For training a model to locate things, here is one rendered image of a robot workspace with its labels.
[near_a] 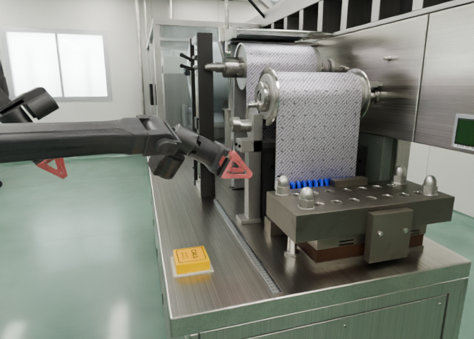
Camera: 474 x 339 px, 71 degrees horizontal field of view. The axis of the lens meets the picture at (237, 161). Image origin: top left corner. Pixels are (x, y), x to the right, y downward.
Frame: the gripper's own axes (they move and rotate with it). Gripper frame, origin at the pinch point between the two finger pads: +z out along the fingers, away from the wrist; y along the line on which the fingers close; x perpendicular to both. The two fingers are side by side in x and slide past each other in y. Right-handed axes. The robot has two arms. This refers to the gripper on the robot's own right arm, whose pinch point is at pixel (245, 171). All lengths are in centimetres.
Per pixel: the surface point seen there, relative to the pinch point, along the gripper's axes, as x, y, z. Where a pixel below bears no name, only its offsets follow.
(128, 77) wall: 11, -556, -54
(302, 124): 17.1, 0.1, 7.4
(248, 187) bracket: -4.0, -8.0, 6.5
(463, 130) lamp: 30.1, 22.6, 29.0
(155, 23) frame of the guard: 37, -102, -37
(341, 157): 15.1, 0.0, 22.2
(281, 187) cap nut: 1.1, 8.0, 6.6
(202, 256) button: -19.4, 11.6, -3.9
